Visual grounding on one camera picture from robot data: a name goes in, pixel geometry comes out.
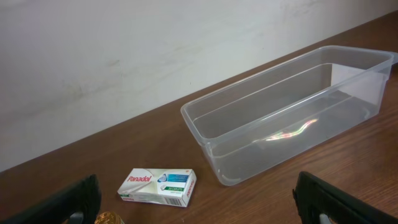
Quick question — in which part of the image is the clear plastic container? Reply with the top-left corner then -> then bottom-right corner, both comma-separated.
181,45 -> 397,186

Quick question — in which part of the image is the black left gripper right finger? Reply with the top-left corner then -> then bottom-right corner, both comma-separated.
293,171 -> 397,224

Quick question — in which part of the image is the white Panadol medicine box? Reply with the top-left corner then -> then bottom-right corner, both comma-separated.
118,168 -> 197,207

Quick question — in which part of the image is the gold-lidded small jar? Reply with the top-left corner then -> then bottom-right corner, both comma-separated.
95,212 -> 124,224

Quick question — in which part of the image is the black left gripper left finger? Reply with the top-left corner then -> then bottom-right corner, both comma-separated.
1,174 -> 101,224

